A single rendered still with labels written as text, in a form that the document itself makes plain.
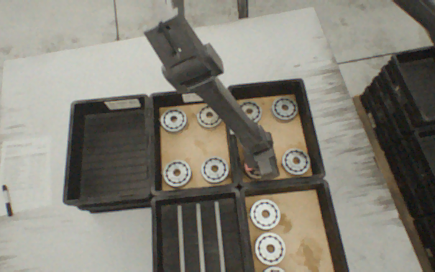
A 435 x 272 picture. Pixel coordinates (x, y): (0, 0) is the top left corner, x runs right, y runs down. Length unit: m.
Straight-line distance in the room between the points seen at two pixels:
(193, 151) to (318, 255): 0.58
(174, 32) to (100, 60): 1.12
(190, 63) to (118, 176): 0.73
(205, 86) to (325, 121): 0.90
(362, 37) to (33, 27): 2.59
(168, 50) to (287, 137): 0.76
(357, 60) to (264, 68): 1.19
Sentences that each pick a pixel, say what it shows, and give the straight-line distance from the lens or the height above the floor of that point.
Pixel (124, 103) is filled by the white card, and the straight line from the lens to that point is 1.29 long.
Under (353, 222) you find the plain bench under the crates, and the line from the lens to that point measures 1.38.
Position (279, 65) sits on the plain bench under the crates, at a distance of 1.57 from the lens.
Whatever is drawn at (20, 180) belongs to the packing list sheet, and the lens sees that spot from 1.57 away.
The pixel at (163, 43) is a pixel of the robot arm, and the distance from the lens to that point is 0.61.
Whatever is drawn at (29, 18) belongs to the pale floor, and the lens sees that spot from 3.13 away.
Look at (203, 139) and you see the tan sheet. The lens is 1.23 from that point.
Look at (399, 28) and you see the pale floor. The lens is 2.93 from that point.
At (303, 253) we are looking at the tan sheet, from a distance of 1.18.
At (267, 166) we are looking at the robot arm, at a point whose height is 1.08.
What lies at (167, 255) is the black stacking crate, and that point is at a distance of 1.16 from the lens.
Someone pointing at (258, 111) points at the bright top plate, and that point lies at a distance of 1.26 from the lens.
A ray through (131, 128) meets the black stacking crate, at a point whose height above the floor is 0.83.
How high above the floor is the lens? 1.98
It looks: 68 degrees down
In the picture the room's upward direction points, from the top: 5 degrees counter-clockwise
